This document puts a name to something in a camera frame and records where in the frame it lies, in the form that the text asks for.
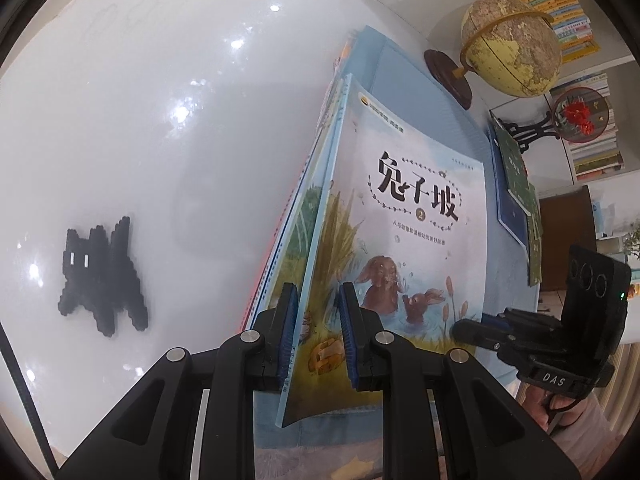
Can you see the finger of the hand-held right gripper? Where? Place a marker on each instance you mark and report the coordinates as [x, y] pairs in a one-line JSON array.
[[470, 332], [530, 322]]

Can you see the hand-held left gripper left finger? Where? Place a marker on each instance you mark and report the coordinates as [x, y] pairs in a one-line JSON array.
[[289, 330]]

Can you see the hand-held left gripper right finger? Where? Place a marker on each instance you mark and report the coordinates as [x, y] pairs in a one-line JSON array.
[[349, 340]]

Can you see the stack of books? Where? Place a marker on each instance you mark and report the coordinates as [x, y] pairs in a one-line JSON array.
[[272, 265]]

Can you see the white rabbit pond book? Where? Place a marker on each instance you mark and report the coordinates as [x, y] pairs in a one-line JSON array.
[[410, 240]]

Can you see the person's right forearm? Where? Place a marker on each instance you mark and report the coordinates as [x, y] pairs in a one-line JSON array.
[[585, 430]]

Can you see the row of pale spine books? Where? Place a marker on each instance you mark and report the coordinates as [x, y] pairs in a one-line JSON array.
[[595, 155]]

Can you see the row of dark and yellow books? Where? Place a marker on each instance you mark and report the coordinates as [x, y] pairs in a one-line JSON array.
[[555, 5]]

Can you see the person's right hand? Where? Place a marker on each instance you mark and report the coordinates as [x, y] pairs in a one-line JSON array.
[[536, 405]]

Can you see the green potted plant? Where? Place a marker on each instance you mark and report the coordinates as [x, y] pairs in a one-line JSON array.
[[632, 240]]

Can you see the beige striped curtain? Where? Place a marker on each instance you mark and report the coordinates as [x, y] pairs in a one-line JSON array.
[[622, 390]]

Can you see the brown wooden cabinet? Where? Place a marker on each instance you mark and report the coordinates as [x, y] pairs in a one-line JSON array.
[[565, 230]]

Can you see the light blue tissue box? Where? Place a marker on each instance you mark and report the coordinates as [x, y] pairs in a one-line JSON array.
[[602, 217]]

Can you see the dark blue book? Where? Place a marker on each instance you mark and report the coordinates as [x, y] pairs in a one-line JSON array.
[[510, 210]]

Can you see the white bookshelf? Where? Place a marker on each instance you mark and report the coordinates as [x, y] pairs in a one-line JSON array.
[[550, 165]]

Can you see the green picture book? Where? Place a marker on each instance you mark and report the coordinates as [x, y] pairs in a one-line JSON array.
[[515, 170]]

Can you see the round red flower fan ornament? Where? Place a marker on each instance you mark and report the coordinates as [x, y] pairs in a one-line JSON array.
[[580, 112]]

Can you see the black pixel cat figure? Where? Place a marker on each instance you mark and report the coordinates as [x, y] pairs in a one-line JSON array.
[[100, 270]]

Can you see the light blue quilted mat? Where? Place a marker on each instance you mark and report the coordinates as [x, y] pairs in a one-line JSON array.
[[400, 100]]

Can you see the yellow globe on wooden stand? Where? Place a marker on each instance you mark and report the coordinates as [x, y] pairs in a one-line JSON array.
[[510, 45]]

